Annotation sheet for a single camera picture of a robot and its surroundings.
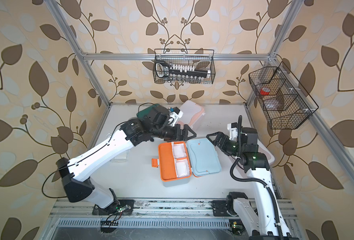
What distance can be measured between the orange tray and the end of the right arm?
23cm

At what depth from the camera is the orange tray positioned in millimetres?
750

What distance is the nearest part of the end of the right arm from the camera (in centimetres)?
55
